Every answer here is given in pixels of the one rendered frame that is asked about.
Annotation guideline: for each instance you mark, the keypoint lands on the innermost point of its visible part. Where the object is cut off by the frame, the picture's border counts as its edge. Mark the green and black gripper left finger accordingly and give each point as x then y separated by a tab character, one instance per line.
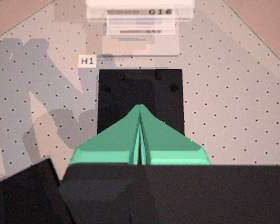
117	143

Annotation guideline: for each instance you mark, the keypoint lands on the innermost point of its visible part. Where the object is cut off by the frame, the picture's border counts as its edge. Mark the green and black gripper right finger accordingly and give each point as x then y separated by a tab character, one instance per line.
160	144

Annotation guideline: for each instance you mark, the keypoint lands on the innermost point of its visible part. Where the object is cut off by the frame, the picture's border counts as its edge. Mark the grey slotted plate rack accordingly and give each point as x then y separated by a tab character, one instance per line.
140	47

